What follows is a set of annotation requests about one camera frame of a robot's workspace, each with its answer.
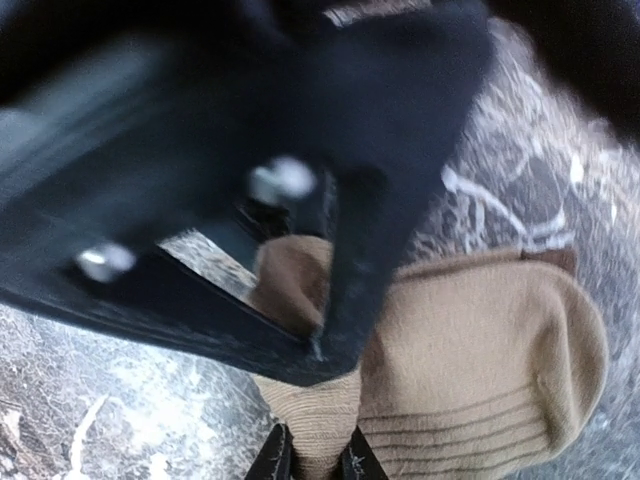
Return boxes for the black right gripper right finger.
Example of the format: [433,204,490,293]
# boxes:
[340,427,388,480]

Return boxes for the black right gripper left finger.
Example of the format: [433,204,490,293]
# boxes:
[245,423,293,480]

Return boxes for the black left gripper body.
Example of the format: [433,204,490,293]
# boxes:
[1,1,494,210]

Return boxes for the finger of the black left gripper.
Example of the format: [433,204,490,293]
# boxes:
[319,164,440,378]
[1,199,360,386]

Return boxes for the tan beige sock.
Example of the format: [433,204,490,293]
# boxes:
[256,248,608,479]

